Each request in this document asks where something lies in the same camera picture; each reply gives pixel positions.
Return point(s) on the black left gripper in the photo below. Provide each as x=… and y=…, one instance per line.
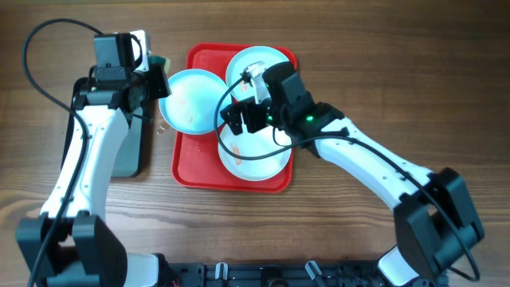
x=161, y=88

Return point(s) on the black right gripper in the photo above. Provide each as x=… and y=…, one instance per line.
x=251, y=108

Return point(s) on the green and yellow sponge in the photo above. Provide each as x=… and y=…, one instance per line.
x=164, y=62

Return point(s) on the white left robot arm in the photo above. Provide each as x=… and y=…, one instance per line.
x=70, y=244

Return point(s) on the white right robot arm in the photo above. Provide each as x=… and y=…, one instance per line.
x=435, y=220

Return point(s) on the red plastic tray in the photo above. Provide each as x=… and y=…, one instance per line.
x=196, y=162

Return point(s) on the black water tray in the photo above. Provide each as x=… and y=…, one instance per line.
x=129, y=157

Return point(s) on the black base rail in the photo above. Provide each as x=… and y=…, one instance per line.
x=310, y=274

